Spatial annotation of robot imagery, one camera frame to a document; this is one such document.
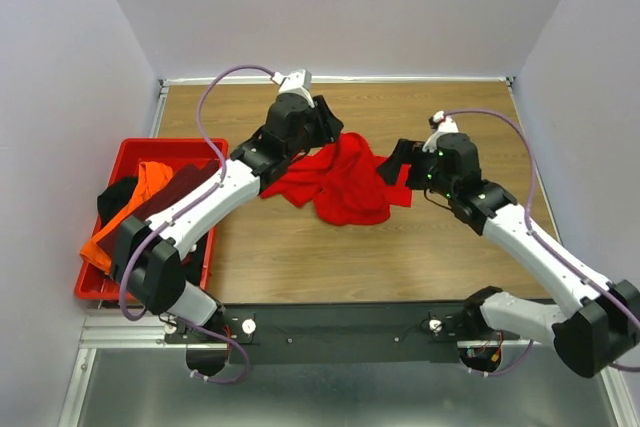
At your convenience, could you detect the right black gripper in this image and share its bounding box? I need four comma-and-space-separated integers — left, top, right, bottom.
375, 137, 456, 199

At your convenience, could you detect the red t-shirt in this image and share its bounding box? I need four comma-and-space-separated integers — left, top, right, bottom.
260, 132, 412, 226

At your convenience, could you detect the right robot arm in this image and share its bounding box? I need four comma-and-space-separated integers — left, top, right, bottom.
377, 133, 639, 378

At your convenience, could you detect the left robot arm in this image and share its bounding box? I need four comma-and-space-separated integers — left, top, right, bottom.
111, 93, 343, 342

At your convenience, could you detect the maroon t-shirt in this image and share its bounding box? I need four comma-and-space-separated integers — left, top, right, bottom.
99, 159, 220, 257

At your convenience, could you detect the orange t-shirt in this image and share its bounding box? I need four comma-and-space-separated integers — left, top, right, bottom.
80, 161, 173, 274

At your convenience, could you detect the black t-shirt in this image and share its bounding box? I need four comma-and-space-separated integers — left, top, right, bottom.
97, 176, 138, 238

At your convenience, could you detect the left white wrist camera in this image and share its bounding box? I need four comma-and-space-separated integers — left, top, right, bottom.
270, 69, 314, 107

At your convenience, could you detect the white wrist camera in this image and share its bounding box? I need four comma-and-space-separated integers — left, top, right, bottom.
270, 69, 314, 107
422, 111, 459, 153

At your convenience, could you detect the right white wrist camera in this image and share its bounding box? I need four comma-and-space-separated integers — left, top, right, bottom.
422, 111, 459, 153

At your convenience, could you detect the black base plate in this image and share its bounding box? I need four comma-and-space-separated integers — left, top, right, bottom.
164, 300, 506, 366

